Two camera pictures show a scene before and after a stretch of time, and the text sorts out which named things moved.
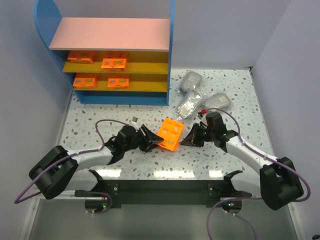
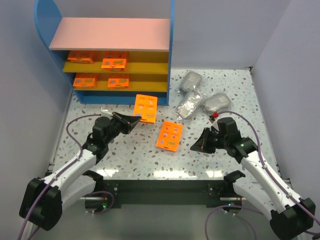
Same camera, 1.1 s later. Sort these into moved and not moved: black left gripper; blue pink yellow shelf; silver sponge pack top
Moved: black left gripper
Not moved: blue pink yellow shelf; silver sponge pack top
